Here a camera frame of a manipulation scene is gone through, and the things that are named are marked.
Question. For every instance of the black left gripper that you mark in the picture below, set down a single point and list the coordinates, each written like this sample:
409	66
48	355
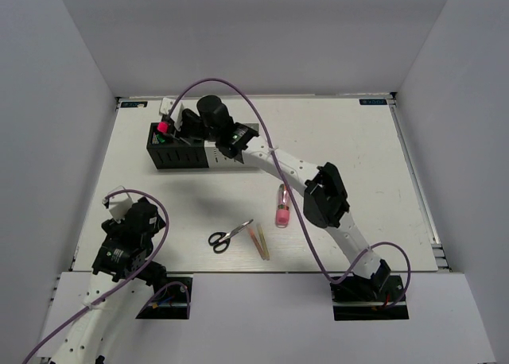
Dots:
113	227

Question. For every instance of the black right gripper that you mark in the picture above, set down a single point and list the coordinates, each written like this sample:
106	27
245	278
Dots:
184	119

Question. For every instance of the black handled scissors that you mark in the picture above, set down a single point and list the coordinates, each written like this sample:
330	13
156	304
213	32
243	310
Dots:
220	241

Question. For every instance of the yellow thin highlighter pen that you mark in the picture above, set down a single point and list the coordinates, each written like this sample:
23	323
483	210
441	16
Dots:
262	240

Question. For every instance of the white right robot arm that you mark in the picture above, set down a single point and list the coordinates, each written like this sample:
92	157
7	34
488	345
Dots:
325	199

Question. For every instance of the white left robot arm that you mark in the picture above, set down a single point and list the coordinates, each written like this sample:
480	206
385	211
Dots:
124	263

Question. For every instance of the black slotted organizer box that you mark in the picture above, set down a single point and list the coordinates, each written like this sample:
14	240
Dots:
174	154

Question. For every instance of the white slotted organizer box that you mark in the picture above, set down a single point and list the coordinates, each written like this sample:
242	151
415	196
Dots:
217	160

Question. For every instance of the left blue table label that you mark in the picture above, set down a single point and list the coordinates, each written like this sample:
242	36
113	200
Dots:
133	104

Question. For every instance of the blue table label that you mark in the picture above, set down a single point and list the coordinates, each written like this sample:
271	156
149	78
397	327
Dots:
373	102
133	104

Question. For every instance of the right blue table label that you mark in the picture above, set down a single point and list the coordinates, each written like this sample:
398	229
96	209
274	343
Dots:
373	102

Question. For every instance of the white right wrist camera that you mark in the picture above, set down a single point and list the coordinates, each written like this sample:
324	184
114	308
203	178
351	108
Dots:
170	111

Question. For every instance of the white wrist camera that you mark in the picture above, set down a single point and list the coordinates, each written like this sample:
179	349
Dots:
118	202
170	111

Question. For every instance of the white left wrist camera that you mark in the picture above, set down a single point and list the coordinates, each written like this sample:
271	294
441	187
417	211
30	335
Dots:
118	202

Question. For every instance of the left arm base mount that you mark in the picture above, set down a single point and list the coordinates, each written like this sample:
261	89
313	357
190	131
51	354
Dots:
171	299

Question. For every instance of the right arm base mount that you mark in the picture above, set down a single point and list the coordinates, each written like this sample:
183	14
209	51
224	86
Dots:
352	301

